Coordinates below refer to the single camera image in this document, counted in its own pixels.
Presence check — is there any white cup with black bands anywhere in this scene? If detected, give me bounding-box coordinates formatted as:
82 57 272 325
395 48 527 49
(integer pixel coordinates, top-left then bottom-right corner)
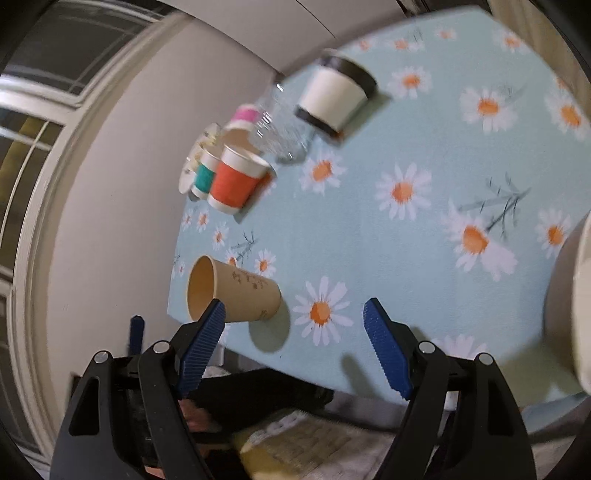
295 48 378 145

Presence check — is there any cream round container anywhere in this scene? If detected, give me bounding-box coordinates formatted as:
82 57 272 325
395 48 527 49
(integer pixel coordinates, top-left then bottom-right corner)
544 215 591 396

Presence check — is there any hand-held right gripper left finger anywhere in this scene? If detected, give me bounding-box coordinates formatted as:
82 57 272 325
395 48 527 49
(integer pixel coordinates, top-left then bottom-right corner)
50 299 227 480

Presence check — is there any white window frame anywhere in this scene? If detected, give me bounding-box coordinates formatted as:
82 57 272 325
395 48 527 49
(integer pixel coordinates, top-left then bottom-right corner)
0 0 185 464

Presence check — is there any yellow printed paper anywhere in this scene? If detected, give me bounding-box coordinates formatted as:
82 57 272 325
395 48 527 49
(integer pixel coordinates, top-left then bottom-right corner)
231 408 400 480

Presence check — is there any brown paper cup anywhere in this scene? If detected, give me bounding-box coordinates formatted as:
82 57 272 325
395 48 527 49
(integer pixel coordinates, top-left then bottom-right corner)
186 255 282 324

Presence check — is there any white printed paper cup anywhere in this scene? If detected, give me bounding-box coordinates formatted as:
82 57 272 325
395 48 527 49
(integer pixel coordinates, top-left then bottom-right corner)
179 122 223 195

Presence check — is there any red paper cup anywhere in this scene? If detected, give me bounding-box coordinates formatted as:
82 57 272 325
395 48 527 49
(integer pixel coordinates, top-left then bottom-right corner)
208 144 271 216

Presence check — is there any pink paper cup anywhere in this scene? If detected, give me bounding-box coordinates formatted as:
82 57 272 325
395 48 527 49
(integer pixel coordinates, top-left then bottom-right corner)
225 104 262 139

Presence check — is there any person's left hand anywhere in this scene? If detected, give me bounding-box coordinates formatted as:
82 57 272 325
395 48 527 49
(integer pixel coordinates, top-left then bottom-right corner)
181 399 223 435

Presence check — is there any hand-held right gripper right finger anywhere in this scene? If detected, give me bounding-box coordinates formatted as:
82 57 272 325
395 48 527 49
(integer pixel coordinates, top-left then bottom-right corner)
363 298 539 480

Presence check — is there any teal paper cup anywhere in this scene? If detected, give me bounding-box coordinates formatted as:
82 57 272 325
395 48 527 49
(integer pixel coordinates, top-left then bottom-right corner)
191 150 222 200

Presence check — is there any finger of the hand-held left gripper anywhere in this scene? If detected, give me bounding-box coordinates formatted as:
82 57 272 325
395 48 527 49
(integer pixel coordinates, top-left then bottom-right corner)
129 316 146 357

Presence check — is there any blue daisy print tablecloth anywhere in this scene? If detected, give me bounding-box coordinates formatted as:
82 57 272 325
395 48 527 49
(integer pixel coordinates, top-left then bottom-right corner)
167 9 591 435

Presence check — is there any clear glass cup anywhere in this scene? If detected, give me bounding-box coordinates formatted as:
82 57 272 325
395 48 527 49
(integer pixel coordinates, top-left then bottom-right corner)
249 82 317 163

